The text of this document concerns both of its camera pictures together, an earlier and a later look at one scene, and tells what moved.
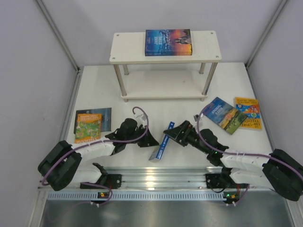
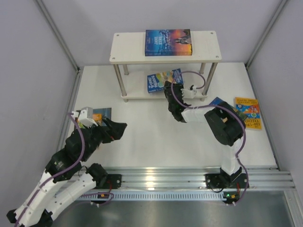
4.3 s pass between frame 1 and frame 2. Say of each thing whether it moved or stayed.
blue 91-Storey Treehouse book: moved
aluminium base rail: stayed
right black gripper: moved
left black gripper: moved
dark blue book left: stayed
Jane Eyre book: stayed
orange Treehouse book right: stayed
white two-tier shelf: stayed
